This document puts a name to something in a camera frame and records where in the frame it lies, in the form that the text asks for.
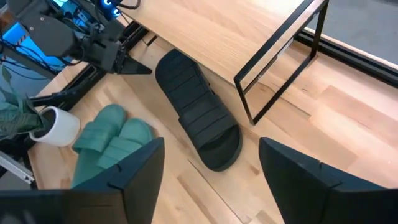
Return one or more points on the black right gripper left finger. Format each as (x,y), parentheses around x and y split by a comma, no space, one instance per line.
(130,193)

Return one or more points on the green rubber slide sandal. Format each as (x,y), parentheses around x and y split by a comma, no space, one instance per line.
(132,137)
(99,130)

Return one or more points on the black rubber slide sandal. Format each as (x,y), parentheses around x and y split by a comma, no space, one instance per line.
(199,109)

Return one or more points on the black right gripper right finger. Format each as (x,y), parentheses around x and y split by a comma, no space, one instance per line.
(311,193)

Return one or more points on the black aluminium frame rail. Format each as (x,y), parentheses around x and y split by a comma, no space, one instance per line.
(77,85)
(351,59)

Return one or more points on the wooden shelf with black frame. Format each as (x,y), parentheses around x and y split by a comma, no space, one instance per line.
(217,37)

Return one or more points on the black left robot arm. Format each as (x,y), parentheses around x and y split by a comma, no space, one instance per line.
(46,34)

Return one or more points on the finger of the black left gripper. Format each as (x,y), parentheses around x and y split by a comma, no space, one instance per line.
(132,68)

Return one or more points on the black computer with blue lights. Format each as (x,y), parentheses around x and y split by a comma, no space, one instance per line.
(107,6)

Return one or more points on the white ceramic plant pot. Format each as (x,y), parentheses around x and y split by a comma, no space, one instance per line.
(65,127)

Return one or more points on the silver aluminium profile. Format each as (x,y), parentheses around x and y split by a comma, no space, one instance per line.
(15,168)

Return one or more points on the green artificial plant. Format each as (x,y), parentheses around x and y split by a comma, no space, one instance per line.
(15,115)

